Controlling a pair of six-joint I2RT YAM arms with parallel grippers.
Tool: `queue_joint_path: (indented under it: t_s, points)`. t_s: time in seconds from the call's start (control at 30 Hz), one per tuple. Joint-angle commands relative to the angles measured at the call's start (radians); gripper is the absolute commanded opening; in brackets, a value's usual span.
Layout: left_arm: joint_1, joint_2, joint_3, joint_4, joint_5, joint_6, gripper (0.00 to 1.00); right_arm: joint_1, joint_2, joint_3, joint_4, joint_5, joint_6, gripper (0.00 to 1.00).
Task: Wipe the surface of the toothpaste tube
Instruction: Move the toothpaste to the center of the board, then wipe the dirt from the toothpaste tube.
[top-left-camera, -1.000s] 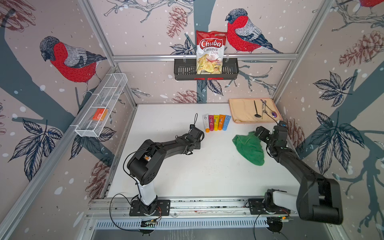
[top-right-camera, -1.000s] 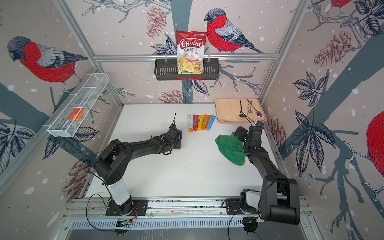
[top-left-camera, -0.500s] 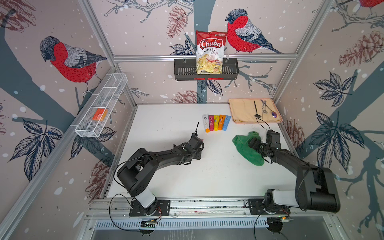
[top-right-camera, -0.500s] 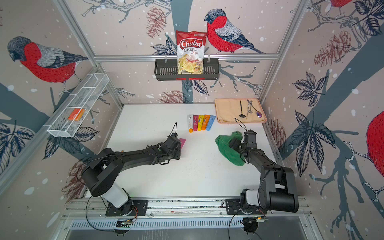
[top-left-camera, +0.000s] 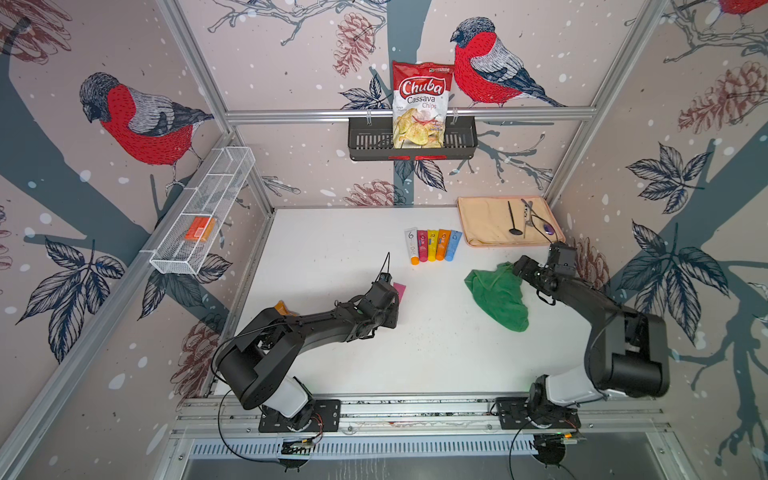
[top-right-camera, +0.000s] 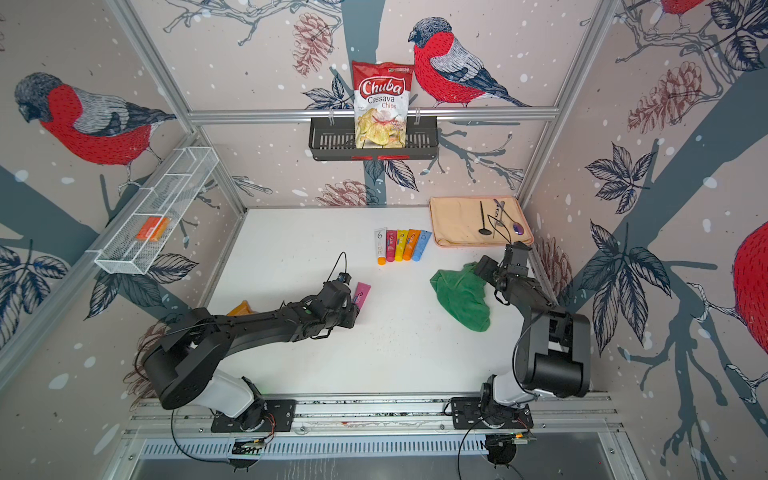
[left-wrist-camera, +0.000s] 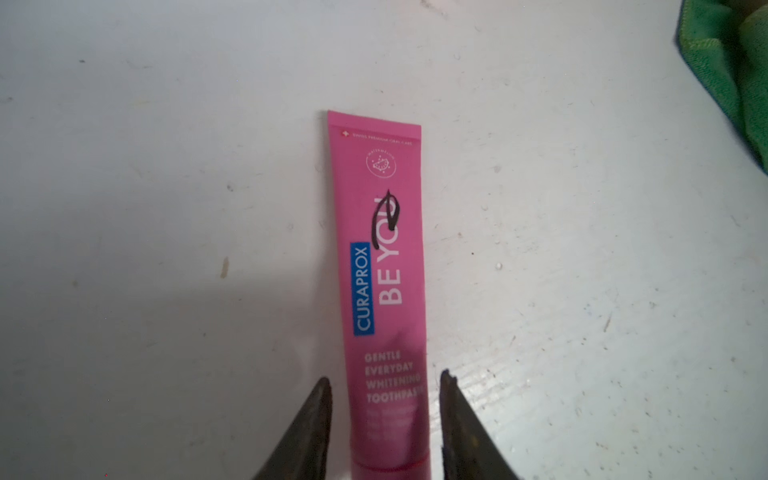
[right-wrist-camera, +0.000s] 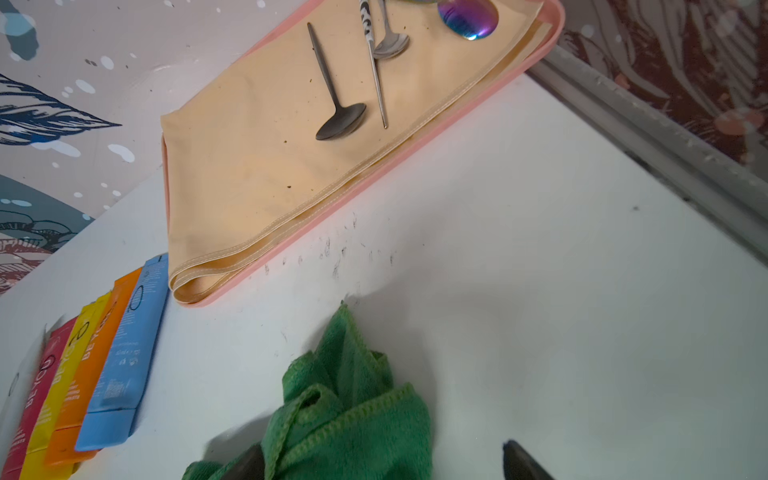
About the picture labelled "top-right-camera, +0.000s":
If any magenta toothpaste tube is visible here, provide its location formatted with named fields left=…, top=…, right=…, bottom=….
left=353, top=282, right=371, bottom=310

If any green cleaning cloth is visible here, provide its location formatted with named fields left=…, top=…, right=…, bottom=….
left=430, top=262, right=491, bottom=333

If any white toothpaste tube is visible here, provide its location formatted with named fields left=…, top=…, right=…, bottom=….
left=375, top=228, right=387, bottom=265

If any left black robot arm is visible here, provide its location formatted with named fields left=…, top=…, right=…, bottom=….
left=142, top=273, right=359, bottom=418

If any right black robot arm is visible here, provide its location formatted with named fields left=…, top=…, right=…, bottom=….
left=474, top=242, right=591, bottom=423

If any blue toothpaste tube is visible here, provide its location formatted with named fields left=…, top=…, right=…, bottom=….
left=411, top=230, right=432, bottom=262

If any red pink toothpaste tube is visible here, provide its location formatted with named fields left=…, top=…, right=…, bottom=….
left=385, top=230, right=398, bottom=263

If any yellow toothpaste tube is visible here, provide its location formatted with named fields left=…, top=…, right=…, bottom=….
left=395, top=230, right=409, bottom=262

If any orange toothpaste tube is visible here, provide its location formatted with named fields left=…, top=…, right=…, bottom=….
left=402, top=229, right=421, bottom=261

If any black spoon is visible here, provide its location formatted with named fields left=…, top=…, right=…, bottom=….
left=478, top=201, right=493, bottom=236

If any iridescent purple spoon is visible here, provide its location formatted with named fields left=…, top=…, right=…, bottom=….
left=498, top=200, right=525, bottom=236

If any pink tray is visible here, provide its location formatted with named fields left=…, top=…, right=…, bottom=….
left=428, top=195, right=535, bottom=248

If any orange snack packet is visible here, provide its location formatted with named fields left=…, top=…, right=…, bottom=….
left=228, top=300, right=254, bottom=317

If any orange packet in shelf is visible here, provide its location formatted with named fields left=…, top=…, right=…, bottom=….
left=136, top=216, right=171, bottom=242

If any Chuba cassava chips bag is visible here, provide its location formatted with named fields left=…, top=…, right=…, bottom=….
left=352, top=62, right=413, bottom=149

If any patterned handle utensil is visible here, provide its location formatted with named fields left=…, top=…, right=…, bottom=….
left=492, top=204, right=504, bottom=237

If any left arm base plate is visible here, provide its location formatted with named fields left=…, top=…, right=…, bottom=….
left=211, top=399, right=297, bottom=434

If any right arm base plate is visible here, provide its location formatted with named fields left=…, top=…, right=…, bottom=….
left=443, top=396, right=534, bottom=430

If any black wire wall basket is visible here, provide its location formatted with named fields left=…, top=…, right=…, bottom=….
left=309, top=116, right=439, bottom=161

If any white wire wall shelf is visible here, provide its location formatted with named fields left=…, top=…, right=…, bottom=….
left=86, top=146, right=219, bottom=275

